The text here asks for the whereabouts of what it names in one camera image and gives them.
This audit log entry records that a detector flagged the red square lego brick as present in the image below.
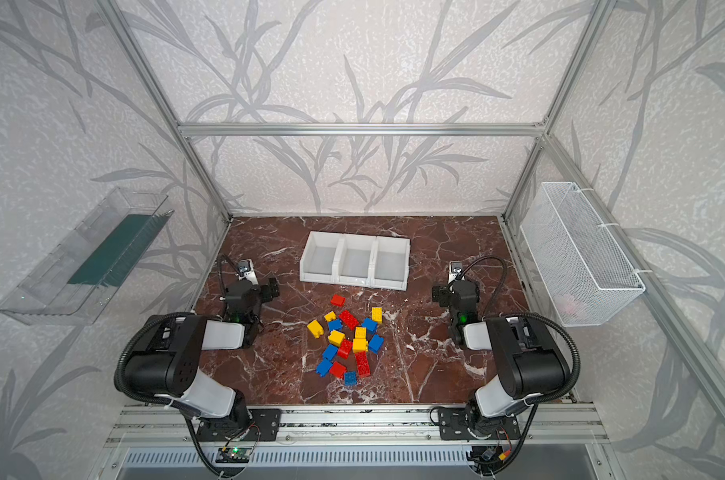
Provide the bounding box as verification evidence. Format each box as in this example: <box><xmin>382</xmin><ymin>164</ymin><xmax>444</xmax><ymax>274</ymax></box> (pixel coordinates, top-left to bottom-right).
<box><xmin>330</xmin><ymin>295</ymin><xmax>346</xmax><ymax>308</ymax></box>

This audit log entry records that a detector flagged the red long lego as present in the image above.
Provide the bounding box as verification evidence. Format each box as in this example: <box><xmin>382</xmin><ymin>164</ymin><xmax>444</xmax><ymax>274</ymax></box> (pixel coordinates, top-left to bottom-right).
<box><xmin>338</xmin><ymin>310</ymin><xmax>360</xmax><ymax>330</ymax></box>

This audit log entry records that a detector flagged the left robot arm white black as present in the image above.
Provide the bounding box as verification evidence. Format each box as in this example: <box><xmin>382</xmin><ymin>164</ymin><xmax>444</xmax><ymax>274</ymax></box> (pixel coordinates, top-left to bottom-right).
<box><xmin>114</xmin><ymin>277</ymin><xmax>280</xmax><ymax>429</ymax></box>

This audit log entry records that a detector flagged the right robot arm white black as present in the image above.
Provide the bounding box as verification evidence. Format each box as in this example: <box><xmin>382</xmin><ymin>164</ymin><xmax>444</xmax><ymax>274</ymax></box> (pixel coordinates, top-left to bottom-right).
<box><xmin>431</xmin><ymin>279</ymin><xmax>581</xmax><ymax>422</ymax></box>

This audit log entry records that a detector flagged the white three-compartment sorting bin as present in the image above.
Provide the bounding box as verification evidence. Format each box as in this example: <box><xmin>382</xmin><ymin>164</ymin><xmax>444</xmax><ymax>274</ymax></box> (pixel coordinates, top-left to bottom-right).
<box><xmin>300</xmin><ymin>231</ymin><xmax>410</xmax><ymax>291</ymax></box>

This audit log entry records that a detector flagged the blue lego brick mid-left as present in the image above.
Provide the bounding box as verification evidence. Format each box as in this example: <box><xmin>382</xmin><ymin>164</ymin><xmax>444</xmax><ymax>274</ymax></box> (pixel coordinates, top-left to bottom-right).
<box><xmin>322</xmin><ymin>344</ymin><xmax>338</xmax><ymax>362</ymax></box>

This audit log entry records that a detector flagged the pink object in basket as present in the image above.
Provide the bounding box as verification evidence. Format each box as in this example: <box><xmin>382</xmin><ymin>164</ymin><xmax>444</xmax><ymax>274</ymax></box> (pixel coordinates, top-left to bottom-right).
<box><xmin>555</xmin><ymin>294</ymin><xmax>584</xmax><ymax>318</ymax></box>

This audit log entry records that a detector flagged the red lego brick middle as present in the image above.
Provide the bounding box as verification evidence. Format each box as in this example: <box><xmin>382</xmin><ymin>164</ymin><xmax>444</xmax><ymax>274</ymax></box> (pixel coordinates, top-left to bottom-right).
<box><xmin>338</xmin><ymin>339</ymin><xmax>354</xmax><ymax>359</ymax></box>

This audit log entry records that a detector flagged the red lego brick lower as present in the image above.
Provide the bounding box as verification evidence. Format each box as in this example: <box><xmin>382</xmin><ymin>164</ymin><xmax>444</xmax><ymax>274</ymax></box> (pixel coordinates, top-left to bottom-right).
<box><xmin>330</xmin><ymin>362</ymin><xmax>348</xmax><ymax>380</ymax></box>

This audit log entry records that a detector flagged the red long lego brick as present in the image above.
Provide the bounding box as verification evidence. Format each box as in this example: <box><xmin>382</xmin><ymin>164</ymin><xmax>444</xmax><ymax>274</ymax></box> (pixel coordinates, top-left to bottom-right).
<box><xmin>354</xmin><ymin>351</ymin><xmax>371</xmax><ymax>378</ymax></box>

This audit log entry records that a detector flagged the blue lego brick bottom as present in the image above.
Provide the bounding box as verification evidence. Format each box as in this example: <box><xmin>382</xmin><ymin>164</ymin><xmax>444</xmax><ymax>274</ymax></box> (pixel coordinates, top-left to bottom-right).
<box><xmin>344</xmin><ymin>371</ymin><xmax>358</xmax><ymax>386</ymax></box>

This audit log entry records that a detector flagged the green circuit board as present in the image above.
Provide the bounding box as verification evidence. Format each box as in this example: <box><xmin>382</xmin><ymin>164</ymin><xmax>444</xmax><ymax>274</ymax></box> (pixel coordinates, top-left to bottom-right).
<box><xmin>216</xmin><ymin>447</ymin><xmax>254</xmax><ymax>464</ymax></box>

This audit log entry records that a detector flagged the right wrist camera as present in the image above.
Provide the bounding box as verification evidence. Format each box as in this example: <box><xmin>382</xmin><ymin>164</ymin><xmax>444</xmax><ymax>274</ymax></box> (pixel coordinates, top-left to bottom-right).
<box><xmin>448</xmin><ymin>261</ymin><xmax>463</xmax><ymax>283</ymax></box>

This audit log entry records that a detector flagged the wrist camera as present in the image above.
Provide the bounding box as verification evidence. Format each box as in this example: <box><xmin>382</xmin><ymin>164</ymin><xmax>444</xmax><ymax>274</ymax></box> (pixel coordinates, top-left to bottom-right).
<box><xmin>448</xmin><ymin>261</ymin><xmax>463</xmax><ymax>283</ymax></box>
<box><xmin>236</xmin><ymin>259</ymin><xmax>258</xmax><ymax>285</ymax></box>

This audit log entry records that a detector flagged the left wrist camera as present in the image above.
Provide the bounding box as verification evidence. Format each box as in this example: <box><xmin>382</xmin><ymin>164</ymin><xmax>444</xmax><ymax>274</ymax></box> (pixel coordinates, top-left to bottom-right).
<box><xmin>236</xmin><ymin>259</ymin><xmax>258</xmax><ymax>285</ymax></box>

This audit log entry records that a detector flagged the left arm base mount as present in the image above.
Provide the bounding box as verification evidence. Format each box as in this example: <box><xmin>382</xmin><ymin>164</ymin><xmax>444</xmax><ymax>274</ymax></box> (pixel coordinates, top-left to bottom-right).
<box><xmin>196</xmin><ymin>408</ymin><xmax>282</xmax><ymax>442</ymax></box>

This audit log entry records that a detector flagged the white wire mesh basket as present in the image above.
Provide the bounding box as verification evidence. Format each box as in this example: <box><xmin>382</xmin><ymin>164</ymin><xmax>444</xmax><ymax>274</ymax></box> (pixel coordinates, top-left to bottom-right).
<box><xmin>521</xmin><ymin>182</ymin><xmax>646</xmax><ymax>327</ymax></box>

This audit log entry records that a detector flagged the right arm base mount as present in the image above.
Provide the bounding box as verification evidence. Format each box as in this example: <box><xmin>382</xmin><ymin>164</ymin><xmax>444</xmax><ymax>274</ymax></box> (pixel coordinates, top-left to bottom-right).
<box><xmin>429</xmin><ymin>405</ymin><xmax>520</xmax><ymax>441</ymax></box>

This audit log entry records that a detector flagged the clear acrylic wall shelf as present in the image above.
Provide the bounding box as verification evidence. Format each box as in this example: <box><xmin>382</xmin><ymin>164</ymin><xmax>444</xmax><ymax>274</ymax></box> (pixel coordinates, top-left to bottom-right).
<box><xmin>0</xmin><ymin>187</ymin><xmax>174</xmax><ymax>326</ymax></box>

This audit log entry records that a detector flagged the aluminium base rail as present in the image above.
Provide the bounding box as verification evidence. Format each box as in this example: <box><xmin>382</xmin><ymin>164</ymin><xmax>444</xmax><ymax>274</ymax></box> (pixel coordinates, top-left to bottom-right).
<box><xmin>104</xmin><ymin>403</ymin><xmax>609</xmax><ymax>448</ymax></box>

